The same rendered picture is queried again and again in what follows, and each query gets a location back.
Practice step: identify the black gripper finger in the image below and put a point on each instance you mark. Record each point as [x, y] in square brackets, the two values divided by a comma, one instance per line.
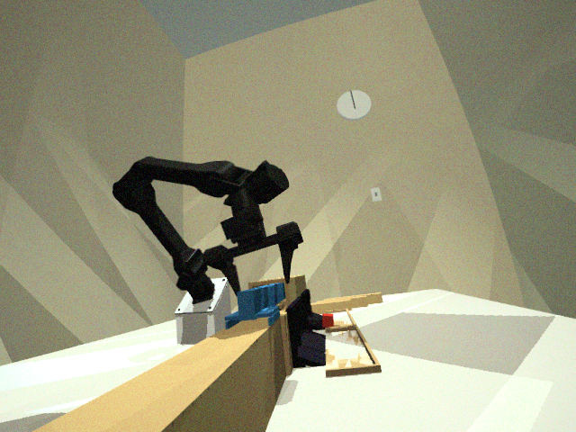
[287, 246]
[230, 271]

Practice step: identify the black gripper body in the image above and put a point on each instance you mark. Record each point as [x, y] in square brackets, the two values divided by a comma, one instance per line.
[252, 241]

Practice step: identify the red cube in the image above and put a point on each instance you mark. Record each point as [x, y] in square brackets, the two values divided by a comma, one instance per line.
[327, 320]

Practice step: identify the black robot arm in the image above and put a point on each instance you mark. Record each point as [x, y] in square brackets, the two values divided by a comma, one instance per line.
[245, 189]

